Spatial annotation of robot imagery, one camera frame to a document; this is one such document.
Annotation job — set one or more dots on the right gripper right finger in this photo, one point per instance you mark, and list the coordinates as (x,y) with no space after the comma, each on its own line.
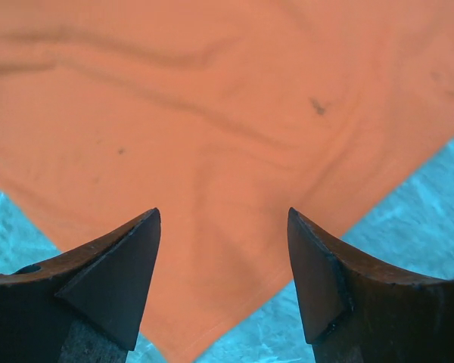
(357,308)

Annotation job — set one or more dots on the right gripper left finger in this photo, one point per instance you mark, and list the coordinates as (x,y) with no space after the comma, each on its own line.
(85,305)

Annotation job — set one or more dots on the orange t-shirt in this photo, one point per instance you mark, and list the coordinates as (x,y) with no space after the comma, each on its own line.
(223,115)

